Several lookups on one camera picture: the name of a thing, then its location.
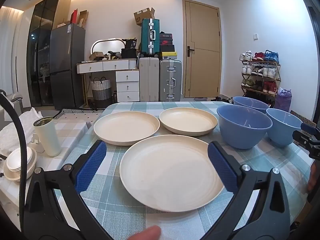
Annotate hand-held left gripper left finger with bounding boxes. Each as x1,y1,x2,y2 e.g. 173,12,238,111
23,140,113,240

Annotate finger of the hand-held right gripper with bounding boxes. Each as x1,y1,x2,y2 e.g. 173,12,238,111
292,129,317,146
301,122,320,133

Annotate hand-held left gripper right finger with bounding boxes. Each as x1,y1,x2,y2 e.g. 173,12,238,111
207,141,290,240

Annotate light blue bowl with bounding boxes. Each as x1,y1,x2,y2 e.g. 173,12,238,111
266,108,304,147

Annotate cream round plate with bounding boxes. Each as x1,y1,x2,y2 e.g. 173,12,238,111
94,111,160,146
159,107,218,137
119,135,225,211

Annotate person's right hand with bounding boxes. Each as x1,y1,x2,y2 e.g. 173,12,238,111
307,159,320,203

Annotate person's left hand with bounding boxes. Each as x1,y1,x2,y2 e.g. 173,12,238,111
125,225,162,240

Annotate patterned paper bag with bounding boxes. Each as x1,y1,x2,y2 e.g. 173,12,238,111
290,110,317,128

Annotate purple plastic bag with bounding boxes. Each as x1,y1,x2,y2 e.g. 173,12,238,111
274,88,292,112

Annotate beige plaid tablecloth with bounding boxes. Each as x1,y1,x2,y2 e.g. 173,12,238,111
0,120,97,228

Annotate white tumbler cup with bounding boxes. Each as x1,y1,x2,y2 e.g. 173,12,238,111
33,117,61,157

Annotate cream dotted mat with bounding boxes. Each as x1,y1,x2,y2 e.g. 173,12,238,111
54,112,105,123

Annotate shoe rack with shoes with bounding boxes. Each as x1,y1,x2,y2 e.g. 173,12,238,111
239,50,280,94

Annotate white plastic holder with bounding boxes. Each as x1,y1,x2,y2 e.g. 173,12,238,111
27,135,45,153

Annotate scattered dark shoes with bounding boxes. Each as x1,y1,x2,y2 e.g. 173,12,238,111
211,96,234,103

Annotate small white bowl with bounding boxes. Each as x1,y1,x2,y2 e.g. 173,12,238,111
6,147,33,172

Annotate woven laundry basket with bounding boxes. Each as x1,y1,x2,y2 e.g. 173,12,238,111
91,78,112,108

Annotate white crumpled plastic bag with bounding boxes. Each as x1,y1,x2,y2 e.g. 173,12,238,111
0,107,44,155

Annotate tan wooden door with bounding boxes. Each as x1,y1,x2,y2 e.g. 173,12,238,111
182,0,222,98

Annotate silver suitcase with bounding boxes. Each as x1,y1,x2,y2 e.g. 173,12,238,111
159,59,182,102

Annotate white vanity desk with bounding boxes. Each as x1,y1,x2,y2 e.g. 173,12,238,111
76,59,140,103

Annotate grey refrigerator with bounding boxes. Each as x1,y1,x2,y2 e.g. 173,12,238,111
49,23,86,110

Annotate beige suitcase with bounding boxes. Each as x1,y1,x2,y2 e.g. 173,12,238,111
139,57,160,102

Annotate grey padded chair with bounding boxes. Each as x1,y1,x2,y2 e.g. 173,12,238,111
0,90,23,110

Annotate black bag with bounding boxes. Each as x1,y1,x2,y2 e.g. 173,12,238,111
121,48,137,58

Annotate oval vanity mirror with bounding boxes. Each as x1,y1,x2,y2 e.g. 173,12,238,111
90,39,128,60

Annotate black glass cabinet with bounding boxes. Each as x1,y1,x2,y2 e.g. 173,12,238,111
26,0,72,107

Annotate teal suitcase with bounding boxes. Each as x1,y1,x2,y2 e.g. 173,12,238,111
141,18,160,57

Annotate flat cardboard box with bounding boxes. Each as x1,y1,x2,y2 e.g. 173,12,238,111
79,10,88,28

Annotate printed cardboard box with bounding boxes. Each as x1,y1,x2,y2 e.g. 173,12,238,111
133,7,155,26

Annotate black cable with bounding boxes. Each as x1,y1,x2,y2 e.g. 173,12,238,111
0,92,28,220

